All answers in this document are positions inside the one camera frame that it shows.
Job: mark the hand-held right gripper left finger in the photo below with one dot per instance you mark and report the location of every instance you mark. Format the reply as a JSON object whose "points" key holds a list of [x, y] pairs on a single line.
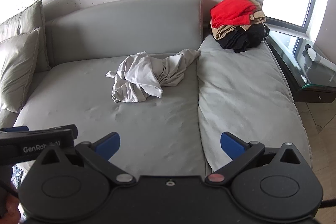
{"points": [[109, 145]]}

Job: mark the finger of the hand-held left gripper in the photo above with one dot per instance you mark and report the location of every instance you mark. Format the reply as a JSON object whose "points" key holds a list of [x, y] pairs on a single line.
{"points": [[65, 132], [17, 129]]}

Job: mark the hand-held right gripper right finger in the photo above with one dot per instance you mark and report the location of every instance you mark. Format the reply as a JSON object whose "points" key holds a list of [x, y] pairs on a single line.
{"points": [[231, 146]]}

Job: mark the light grey shirt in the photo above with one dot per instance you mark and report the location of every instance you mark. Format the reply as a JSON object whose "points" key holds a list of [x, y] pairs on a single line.
{"points": [[136, 74]]}

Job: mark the person's left hand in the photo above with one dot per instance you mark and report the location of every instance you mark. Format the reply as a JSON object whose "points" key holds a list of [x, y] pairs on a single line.
{"points": [[11, 211]]}

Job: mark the light grey seat cushion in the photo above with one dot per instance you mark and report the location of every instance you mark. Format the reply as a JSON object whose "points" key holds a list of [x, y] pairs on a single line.
{"points": [[244, 98]]}

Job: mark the glass side table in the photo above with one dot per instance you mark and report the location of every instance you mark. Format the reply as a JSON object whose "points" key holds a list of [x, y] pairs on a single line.
{"points": [[304, 79]]}

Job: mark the grey sofa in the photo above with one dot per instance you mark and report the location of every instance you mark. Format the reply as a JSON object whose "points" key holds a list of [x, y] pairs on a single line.
{"points": [[126, 29]]}

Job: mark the white bottle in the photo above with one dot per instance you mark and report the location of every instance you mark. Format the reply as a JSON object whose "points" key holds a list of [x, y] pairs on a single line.
{"points": [[312, 53]]}

